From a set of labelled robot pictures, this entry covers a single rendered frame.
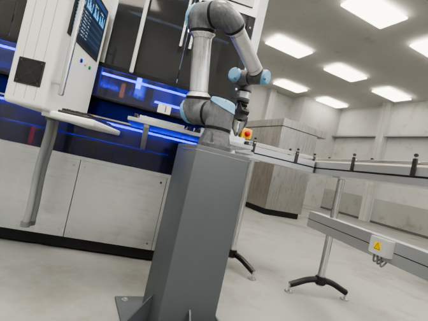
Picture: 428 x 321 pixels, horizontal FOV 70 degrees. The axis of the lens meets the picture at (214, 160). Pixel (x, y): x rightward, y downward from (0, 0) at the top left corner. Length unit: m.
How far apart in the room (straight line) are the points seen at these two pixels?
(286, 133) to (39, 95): 5.51
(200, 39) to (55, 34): 0.64
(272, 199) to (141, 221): 4.65
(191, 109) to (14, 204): 1.28
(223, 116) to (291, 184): 5.47
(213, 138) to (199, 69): 0.33
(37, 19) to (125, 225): 1.24
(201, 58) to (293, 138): 5.35
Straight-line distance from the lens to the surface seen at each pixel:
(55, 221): 2.15
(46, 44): 1.61
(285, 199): 6.67
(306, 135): 6.87
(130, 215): 2.07
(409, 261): 1.78
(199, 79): 1.41
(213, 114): 1.32
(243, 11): 2.35
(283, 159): 2.36
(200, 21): 1.44
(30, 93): 1.58
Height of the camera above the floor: 0.71
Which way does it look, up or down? 1 degrees up
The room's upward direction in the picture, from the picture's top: 13 degrees clockwise
